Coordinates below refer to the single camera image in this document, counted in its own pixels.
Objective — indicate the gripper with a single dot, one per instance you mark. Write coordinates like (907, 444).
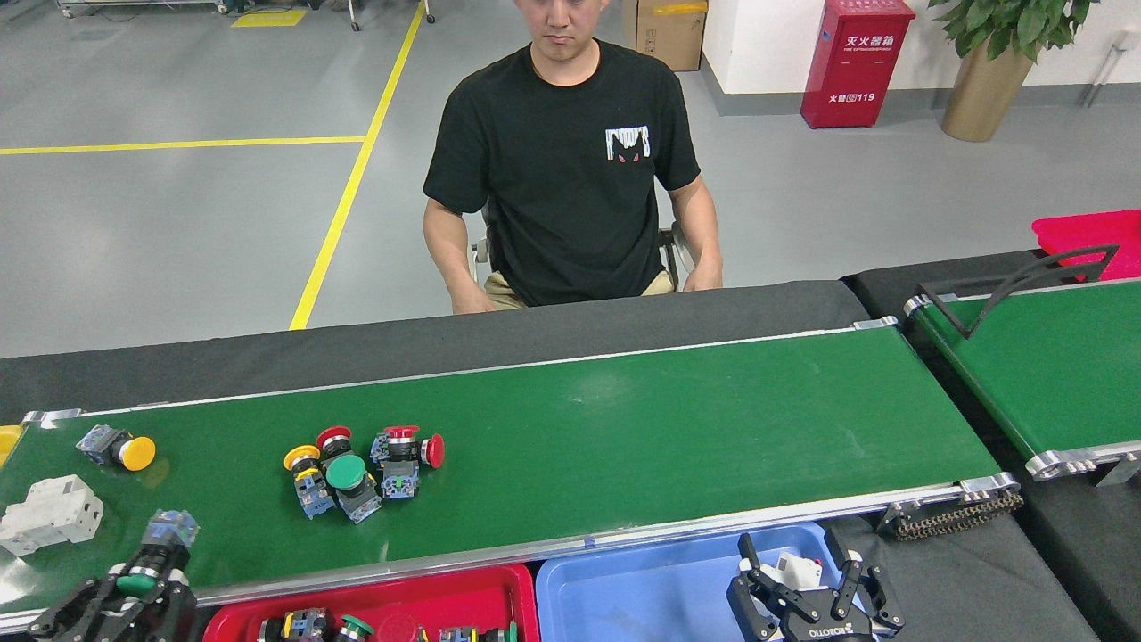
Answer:
(829, 629)
(125, 624)

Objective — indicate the white circuit breaker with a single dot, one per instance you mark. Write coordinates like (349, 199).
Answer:
(53, 513)
(798, 571)

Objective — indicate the green push button switch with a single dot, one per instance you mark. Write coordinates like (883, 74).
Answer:
(357, 624)
(345, 473)
(463, 635)
(169, 530)

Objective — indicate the yellow push button switch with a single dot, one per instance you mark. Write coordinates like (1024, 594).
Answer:
(137, 453)
(301, 456)

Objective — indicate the person's left forearm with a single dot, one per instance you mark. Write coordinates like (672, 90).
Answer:
(700, 223)

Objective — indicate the person's right forearm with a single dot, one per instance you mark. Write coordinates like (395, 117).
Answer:
(446, 254)

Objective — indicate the blue plastic tray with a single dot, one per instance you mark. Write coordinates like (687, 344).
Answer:
(624, 597)

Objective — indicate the yellow plastic tray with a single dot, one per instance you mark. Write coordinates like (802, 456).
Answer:
(7, 441)

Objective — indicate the long green conveyor belt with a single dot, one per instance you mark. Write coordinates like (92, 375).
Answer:
(624, 428)

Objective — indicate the red plastic tray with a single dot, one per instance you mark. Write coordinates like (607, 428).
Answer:
(428, 597)

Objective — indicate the green conveyor with black guide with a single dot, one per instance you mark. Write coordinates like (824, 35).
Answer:
(1052, 374)

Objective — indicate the person's left hand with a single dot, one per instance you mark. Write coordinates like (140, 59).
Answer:
(704, 276)

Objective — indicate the person's right hand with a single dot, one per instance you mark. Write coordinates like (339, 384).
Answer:
(472, 301)

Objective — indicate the small black table cover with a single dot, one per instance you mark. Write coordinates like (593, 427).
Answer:
(1070, 535)

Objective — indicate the large black table cover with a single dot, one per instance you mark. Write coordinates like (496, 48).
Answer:
(267, 357)

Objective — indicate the red plastic bin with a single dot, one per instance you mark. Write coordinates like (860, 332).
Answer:
(1087, 236)

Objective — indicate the grey office chair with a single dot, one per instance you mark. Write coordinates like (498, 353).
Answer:
(480, 259)

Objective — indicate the person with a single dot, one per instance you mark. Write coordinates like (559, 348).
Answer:
(562, 178)

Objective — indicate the red fire extinguisher cabinet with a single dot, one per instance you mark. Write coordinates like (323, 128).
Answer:
(856, 71)

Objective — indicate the cardboard box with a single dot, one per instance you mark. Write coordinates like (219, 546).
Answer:
(664, 36)

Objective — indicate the metal shelf cart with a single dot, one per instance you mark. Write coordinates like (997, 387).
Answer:
(134, 4)

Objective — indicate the green leafy plant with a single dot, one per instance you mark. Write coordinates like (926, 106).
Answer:
(1016, 22)

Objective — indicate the white wheeled stand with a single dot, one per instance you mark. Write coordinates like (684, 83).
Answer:
(354, 13)

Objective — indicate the black triangular guide bracket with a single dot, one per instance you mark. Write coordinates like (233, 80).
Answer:
(968, 328)

